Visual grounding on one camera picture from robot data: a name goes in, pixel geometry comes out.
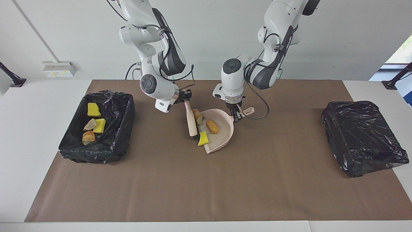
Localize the green and yellow sponge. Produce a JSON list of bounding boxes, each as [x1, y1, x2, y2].
[[93, 118, 106, 134]]

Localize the yellow sponge wedge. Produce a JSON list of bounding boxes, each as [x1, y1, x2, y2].
[[197, 131, 209, 147]]

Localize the black bag lined bin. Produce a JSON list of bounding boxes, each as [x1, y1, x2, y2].
[[58, 90, 136, 164], [321, 101, 410, 178]]

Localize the brown peanut shaped bread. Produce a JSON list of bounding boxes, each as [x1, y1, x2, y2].
[[206, 120, 220, 135]]

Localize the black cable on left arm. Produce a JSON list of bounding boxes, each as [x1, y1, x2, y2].
[[243, 24, 298, 120]]

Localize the notched yellow sponge piece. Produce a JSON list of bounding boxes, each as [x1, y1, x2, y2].
[[87, 103, 101, 117]]

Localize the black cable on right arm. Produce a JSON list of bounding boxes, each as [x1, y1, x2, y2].
[[108, 0, 195, 92]]

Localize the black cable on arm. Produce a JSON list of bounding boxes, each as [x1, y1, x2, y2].
[[243, 24, 298, 120], [108, 0, 195, 92]]

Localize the black camera stand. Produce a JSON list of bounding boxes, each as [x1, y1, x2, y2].
[[0, 61, 27, 88], [382, 61, 412, 90]]

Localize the brown paper table mat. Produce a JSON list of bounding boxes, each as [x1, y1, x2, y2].
[[24, 80, 412, 222]]

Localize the orange striped bread piece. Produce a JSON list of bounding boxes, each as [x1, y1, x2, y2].
[[82, 131, 96, 146]]

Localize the pink plastic dustpan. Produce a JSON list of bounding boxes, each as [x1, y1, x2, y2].
[[197, 107, 255, 154]]

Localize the white wall socket box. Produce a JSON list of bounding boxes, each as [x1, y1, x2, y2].
[[43, 61, 77, 77]]

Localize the pink handled black bristle brush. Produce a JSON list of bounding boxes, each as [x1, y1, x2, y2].
[[184, 100, 201, 140]]

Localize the window with dark frame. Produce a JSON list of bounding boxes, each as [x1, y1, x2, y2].
[[385, 34, 412, 65]]

